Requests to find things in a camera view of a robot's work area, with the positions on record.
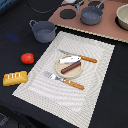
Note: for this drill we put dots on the white blue fish toy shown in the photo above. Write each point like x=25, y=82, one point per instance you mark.
x=70, y=59

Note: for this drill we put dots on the red tomato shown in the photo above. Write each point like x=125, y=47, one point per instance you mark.
x=27, y=58

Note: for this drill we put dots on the yellow bread loaf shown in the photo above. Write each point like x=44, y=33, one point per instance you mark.
x=15, y=78

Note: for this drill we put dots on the grey saucepan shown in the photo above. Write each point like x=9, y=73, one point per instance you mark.
x=92, y=14

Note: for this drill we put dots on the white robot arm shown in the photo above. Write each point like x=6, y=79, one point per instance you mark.
x=76, y=3

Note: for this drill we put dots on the round wooden plate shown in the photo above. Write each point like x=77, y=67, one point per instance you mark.
x=70, y=74

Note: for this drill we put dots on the brown sausage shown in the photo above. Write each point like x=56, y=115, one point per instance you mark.
x=72, y=66

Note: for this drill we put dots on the beige woven placemat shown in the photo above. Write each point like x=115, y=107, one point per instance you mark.
x=69, y=103

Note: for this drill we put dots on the brown toy stove top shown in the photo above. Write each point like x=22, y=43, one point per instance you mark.
x=106, y=28

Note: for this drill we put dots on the beige bowl on stove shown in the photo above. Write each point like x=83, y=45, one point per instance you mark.
x=122, y=15

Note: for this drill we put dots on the fork with orange handle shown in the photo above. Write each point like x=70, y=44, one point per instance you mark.
x=54, y=77

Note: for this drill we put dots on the knife with orange handle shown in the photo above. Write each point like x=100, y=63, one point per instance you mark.
x=82, y=57

